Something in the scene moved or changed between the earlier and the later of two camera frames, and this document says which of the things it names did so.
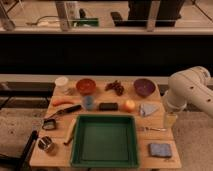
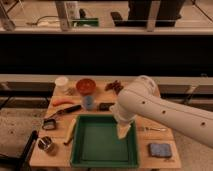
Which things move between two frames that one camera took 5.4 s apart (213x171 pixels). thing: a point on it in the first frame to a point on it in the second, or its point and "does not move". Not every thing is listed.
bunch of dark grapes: [116, 86] does not move
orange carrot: [56, 102] does not move
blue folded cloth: [160, 149] does not move
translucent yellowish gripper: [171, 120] to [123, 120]
